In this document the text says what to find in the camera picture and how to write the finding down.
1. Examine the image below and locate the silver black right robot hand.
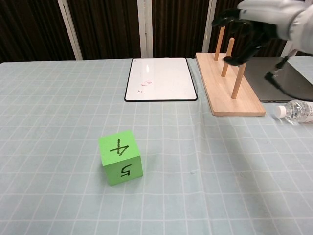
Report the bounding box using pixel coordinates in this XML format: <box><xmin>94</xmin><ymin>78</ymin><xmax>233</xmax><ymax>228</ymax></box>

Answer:
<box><xmin>211</xmin><ymin>0</ymin><xmax>306</xmax><ymax>67</ymax></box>

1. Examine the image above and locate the green cube with handwritten numbers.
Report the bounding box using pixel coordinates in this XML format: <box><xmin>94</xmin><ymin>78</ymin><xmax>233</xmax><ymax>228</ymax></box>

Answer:
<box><xmin>98</xmin><ymin>130</ymin><xmax>143</xmax><ymax>187</ymax></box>

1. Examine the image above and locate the grey closed laptop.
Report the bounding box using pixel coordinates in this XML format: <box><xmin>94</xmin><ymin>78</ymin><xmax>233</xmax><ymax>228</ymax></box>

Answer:
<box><xmin>242</xmin><ymin>56</ymin><xmax>313</xmax><ymax>103</ymax></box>

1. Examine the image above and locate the wooden rack with three pegs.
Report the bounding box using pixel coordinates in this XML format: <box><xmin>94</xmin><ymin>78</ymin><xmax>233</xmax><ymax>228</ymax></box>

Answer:
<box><xmin>195</xmin><ymin>25</ymin><xmax>267</xmax><ymax>117</ymax></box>

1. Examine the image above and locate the clear plastic water bottle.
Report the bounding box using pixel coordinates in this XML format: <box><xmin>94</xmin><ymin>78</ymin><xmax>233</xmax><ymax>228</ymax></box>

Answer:
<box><xmin>273</xmin><ymin>99</ymin><xmax>313</xmax><ymax>126</ymax></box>

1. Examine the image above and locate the white dry-erase board black rim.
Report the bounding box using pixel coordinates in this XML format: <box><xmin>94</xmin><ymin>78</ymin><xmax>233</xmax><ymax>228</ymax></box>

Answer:
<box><xmin>124</xmin><ymin>57</ymin><xmax>198</xmax><ymax>102</ymax></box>

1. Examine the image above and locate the light blue checked tablecloth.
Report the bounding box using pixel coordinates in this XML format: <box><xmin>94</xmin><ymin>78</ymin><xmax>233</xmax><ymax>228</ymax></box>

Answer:
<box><xmin>0</xmin><ymin>55</ymin><xmax>313</xmax><ymax>235</ymax></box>

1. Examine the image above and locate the white partition post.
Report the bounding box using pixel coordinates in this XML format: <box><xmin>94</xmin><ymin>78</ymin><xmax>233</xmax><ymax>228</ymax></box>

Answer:
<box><xmin>280</xmin><ymin>39</ymin><xmax>298</xmax><ymax>57</ymax></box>
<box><xmin>57</xmin><ymin>0</ymin><xmax>83</xmax><ymax>61</ymax></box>
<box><xmin>201</xmin><ymin>0</ymin><xmax>219</xmax><ymax>53</ymax></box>
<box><xmin>136</xmin><ymin>0</ymin><xmax>154</xmax><ymax>59</ymax></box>

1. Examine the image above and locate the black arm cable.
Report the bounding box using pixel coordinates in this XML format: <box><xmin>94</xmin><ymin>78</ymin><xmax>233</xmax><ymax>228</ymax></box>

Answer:
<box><xmin>264</xmin><ymin>55</ymin><xmax>313</xmax><ymax>101</ymax></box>

